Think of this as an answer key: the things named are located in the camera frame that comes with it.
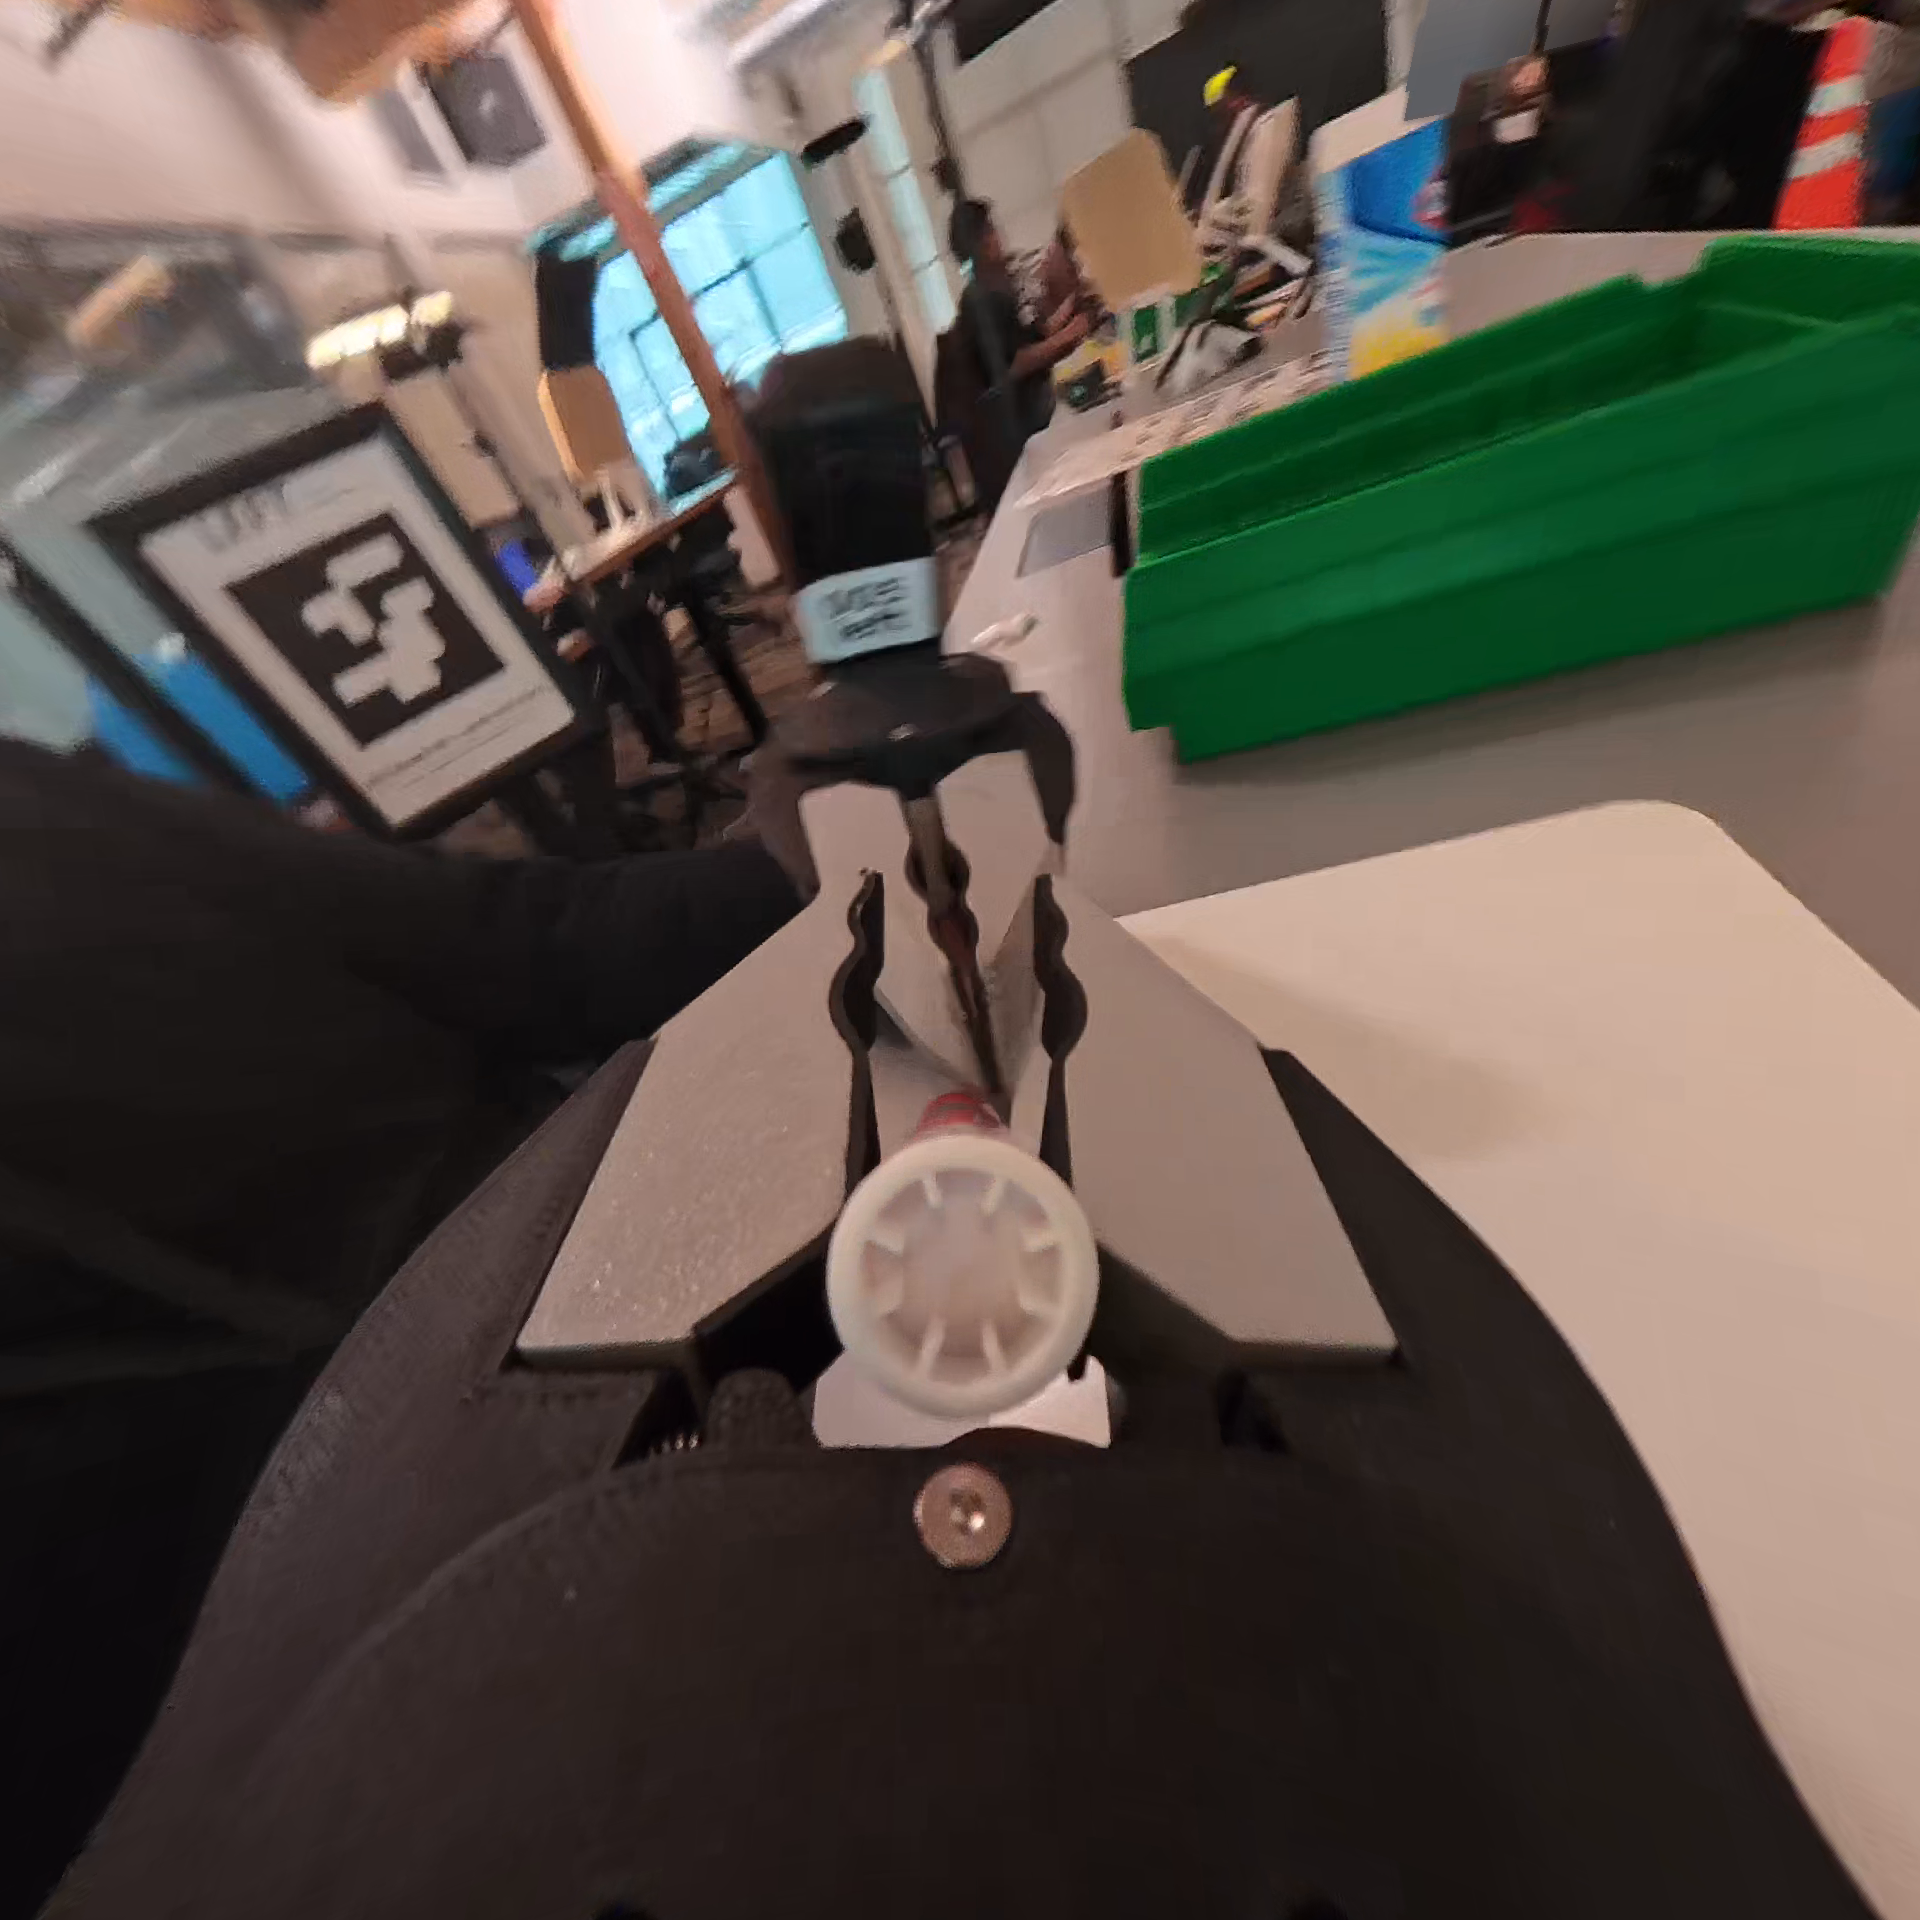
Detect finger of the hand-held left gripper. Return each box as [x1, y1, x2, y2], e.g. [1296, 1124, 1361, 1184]
[800, 787, 993, 1096]
[932, 754, 1062, 1113]

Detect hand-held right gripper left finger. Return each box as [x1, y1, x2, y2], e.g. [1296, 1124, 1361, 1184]
[510, 873, 881, 1373]

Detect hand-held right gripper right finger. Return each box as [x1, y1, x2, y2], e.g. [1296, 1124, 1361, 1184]
[1037, 873, 1408, 1373]

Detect red dry erase marker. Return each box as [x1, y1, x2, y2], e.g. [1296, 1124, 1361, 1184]
[825, 1092, 1102, 1424]

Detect white whiteboard sheet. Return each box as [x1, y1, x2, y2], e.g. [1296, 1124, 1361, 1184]
[1118, 801, 1920, 1920]

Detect person's left forearm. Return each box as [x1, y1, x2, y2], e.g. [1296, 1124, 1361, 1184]
[0, 736, 810, 1082]

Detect wooden desk with black legs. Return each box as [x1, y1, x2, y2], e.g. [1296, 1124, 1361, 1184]
[526, 486, 774, 781]

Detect wooden sign board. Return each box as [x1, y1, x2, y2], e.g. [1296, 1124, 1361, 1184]
[1062, 133, 1202, 302]
[536, 369, 639, 529]

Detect black light flag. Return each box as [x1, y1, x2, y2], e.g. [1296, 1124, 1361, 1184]
[534, 246, 600, 369]

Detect printed paper sheets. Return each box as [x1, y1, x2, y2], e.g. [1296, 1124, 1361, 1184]
[1020, 358, 1336, 506]

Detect studio light on stand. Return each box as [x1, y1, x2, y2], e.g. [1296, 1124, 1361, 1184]
[305, 292, 705, 797]

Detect black loudspeaker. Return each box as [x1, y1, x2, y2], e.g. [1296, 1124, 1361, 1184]
[428, 45, 548, 165]

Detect green plastic bin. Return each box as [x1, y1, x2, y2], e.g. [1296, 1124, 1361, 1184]
[1122, 232, 1920, 764]

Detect disinfecting wipes canister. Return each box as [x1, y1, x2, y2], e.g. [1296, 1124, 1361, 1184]
[1312, 118, 1454, 384]

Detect framed fiducial marker sign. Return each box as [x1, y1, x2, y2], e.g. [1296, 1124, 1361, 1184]
[86, 402, 594, 840]

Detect orange traffic cone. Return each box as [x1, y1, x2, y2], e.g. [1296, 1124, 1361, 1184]
[1773, 19, 1877, 232]

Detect wooden support post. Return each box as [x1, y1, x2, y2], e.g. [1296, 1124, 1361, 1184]
[510, 0, 789, 587]

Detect black wall screen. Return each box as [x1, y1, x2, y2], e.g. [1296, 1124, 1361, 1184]
[1125, 0, 1390, 144]

